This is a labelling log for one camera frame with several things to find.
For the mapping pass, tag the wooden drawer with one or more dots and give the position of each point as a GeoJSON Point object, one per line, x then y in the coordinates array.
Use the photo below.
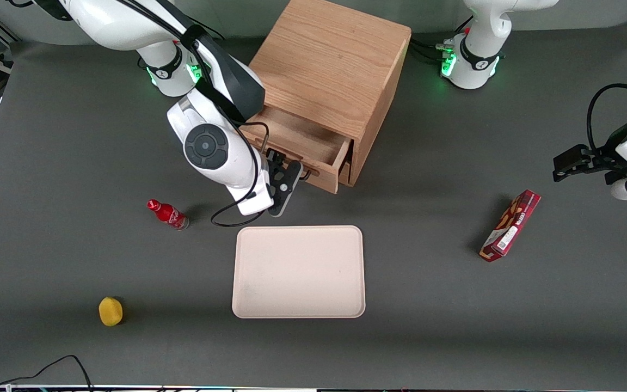
{"type": "Point", "coordinates": [302, 141]}

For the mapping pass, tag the red snack box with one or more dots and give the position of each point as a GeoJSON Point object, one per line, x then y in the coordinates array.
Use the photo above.
{"type": "Point", "coordinates": [510, 226]}

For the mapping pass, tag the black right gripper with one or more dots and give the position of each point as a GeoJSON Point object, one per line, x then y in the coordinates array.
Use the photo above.
{"type": "Point", "coordinates": [273, 159]}

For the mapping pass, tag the white rectangular plastic tray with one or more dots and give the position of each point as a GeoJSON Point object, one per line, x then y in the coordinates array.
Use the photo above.
{"type": "Point", "coordinates": [297, 272]}

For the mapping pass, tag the small red soda bottle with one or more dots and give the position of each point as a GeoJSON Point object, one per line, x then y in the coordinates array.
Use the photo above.
{"type": "Point", "coordinates": [167, 214]}

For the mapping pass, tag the yellow round fruit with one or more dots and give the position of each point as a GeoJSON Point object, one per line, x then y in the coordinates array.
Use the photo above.
{"type": "Point", "coordinates": [110, 311]}

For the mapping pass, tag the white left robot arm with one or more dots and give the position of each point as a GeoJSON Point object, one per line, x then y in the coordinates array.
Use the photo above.
{"type": "Point", "coordinates": [477, 65]}

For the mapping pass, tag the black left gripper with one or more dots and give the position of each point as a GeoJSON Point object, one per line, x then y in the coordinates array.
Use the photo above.
{"type": "Point", "coordinates": [603, 161]}

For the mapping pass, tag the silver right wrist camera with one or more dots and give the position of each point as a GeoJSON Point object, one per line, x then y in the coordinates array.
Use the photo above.
{"type": "Point", "coordinates": [256, 200]}

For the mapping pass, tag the wooden drawer cabinet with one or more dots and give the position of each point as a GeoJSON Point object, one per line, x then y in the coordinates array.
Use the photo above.
{"type": "Point", "coordinates": [330, 60]}

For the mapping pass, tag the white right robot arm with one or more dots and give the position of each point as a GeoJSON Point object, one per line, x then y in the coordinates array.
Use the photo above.
{"type": "Point", "coordinates": [128, 22]}

